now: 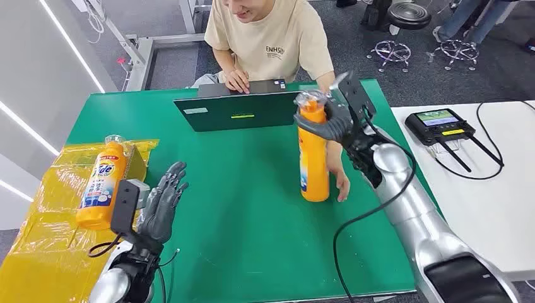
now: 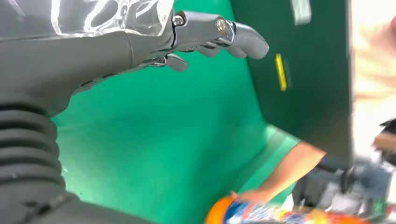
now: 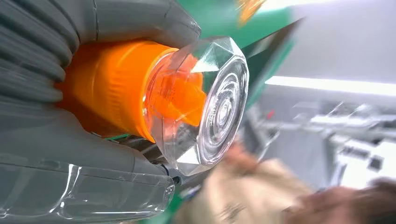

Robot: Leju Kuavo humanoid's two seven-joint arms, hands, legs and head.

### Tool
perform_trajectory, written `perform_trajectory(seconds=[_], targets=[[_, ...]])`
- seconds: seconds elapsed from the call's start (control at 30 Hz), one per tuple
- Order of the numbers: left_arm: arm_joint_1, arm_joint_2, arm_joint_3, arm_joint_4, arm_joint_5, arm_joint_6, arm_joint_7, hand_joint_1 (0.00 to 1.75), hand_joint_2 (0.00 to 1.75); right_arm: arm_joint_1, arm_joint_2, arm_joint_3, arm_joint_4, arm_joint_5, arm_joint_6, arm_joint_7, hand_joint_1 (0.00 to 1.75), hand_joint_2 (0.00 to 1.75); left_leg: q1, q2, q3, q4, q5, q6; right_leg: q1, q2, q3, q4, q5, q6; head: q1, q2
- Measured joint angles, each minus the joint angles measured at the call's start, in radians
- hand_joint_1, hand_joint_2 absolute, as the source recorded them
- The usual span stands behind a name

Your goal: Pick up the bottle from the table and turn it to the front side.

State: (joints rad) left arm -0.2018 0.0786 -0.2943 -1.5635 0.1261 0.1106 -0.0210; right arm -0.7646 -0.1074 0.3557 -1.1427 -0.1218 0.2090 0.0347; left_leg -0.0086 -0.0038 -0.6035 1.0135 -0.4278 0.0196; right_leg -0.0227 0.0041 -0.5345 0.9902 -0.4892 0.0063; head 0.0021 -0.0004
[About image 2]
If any dark green upright panel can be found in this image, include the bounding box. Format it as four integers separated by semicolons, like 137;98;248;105
230;0;355;169

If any yellow sticker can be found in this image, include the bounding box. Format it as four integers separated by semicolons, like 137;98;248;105
275;53;288;92

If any orange and blue printed bottle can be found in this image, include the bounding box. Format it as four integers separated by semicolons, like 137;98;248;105
205;197;376;224

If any white label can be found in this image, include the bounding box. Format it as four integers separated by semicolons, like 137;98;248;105
290;0;312;26

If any green table cloth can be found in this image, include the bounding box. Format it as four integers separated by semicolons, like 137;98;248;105
51;0;301;224

